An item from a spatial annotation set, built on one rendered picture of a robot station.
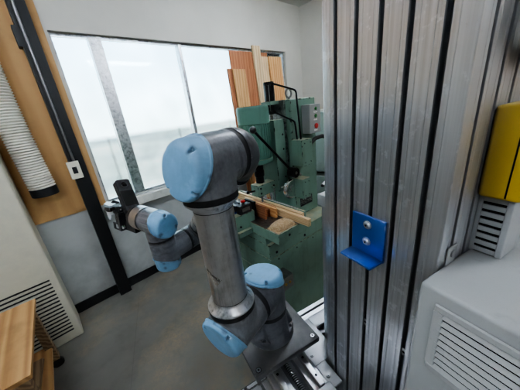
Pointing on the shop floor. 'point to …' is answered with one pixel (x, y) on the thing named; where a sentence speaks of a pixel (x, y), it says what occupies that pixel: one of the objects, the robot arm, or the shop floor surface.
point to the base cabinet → (297, 265)
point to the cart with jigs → (26, 350)
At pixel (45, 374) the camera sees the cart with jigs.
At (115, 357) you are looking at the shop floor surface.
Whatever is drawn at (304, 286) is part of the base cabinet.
